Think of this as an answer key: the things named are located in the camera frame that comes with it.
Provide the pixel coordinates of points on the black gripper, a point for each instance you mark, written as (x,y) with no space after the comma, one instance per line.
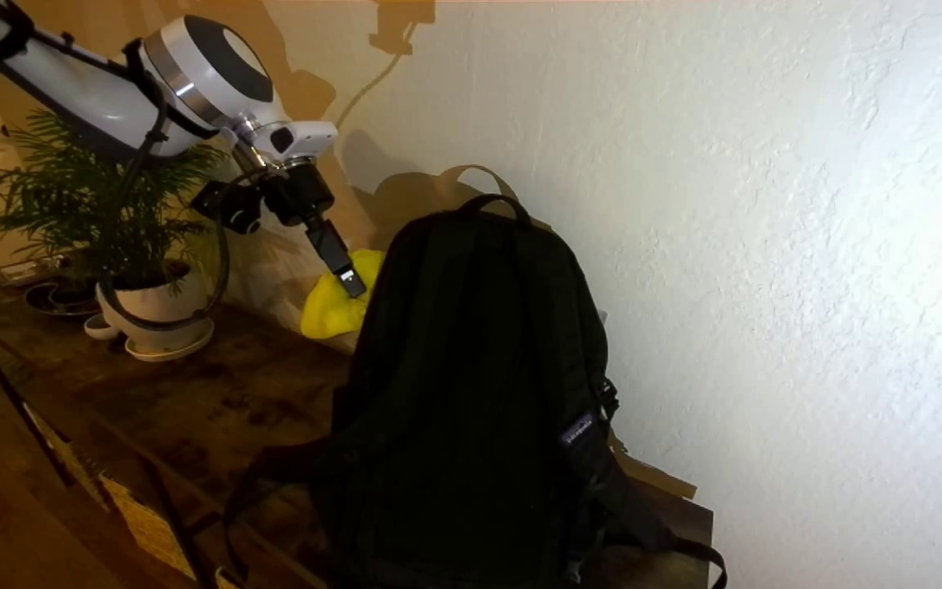
(296,199)

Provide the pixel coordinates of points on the yellow banana plush pouch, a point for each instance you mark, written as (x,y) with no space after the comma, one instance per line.
(335,311)

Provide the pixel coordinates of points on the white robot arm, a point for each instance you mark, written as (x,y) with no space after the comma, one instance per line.
(88,93)

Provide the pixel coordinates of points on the black backpack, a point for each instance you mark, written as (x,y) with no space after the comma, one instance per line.
(472,404)

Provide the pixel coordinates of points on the white pot saucer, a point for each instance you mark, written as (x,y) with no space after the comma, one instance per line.
(179,351)

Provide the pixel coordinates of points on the white ceramic plant pot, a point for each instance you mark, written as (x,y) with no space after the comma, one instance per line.
(154,311)

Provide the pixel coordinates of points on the small white dish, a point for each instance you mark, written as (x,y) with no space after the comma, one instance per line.
(99,329)

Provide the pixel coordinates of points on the green leafy potted plant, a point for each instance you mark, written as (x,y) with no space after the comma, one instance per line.
(81,209)

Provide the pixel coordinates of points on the small dark round dish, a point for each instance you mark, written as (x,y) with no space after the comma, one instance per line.
(57,300)

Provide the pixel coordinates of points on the wooden sideboard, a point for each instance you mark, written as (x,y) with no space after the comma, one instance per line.
(14,398)

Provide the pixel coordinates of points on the tan wooden board strip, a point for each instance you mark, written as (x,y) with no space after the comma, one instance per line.
(655,479)

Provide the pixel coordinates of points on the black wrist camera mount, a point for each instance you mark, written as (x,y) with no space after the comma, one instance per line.
(227,206)

